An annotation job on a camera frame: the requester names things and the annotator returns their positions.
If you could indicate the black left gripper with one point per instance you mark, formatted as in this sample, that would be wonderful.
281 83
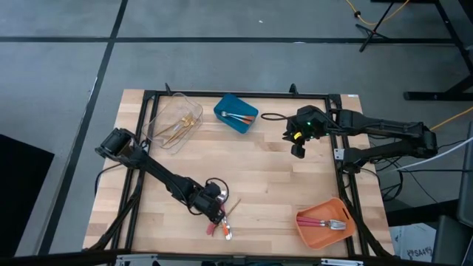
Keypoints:
205 199

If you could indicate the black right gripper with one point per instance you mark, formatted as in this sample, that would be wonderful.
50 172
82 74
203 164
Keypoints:
314 123

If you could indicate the blue plastic bin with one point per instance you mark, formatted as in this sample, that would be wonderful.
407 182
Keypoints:
233 103

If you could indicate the gold wooden cutlery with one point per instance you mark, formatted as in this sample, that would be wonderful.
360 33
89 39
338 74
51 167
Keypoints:
170 128

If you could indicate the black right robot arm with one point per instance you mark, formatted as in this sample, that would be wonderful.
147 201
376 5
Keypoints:
384 127

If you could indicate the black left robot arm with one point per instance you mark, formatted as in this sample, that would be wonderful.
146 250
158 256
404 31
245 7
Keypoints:
155 171

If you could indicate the black front crossbar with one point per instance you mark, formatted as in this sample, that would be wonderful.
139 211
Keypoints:
199 256

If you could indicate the orange plastic bin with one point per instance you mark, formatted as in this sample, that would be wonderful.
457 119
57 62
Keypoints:
321 240

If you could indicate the clear plastic bin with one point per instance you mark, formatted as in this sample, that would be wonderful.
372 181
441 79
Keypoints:
170 107

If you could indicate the black tripod stand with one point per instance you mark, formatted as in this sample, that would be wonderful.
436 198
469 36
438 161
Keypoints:
373 32

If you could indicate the white printed cardboard box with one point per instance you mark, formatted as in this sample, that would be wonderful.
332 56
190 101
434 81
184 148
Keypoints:
410 240

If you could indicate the dark grey cabinet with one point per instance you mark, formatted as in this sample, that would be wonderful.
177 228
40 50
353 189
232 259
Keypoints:
466 177

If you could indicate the dark grey case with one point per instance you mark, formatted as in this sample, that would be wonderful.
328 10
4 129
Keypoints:
451 244

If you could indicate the black floor mat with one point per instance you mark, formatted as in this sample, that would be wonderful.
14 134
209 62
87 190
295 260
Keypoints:
22 192

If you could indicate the black frame bracket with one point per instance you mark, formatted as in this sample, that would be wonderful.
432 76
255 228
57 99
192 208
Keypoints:
168 88
293 89

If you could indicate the black aluminium table frame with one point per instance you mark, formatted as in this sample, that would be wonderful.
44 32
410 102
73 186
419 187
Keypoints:
205 94

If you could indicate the black standing desk frame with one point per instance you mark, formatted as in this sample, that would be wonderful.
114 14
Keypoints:
436 96

